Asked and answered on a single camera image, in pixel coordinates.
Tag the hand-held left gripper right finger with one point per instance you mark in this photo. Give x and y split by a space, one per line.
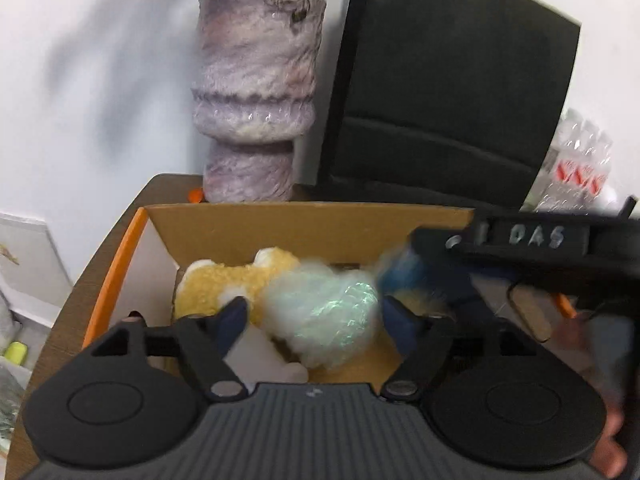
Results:
400 326

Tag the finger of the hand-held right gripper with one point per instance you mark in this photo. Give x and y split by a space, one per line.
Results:
402 270

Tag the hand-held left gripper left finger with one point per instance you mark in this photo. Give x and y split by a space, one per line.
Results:
234 319

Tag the white fluffy iridescent ball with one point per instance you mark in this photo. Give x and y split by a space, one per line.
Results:
320 310

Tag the red cardboard box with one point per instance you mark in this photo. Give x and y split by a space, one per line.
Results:
310 230

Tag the wooden desktop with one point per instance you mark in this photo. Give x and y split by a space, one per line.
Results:
100 260

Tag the person's right hand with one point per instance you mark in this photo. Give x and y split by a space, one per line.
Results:
612 440

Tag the yellow plush toy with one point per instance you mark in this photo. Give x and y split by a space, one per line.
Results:
225 280

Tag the shrink-wrapped water bottle pack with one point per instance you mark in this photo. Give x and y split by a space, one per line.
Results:
575 170

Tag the black paper bag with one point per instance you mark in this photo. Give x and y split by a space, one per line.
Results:
450 85

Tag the white canvas panel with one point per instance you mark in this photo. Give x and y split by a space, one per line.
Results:
30 270

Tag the yellow bottle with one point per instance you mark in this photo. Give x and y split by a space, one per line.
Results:
15 353

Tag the purple marbled vase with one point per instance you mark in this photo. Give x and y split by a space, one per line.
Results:
255 85

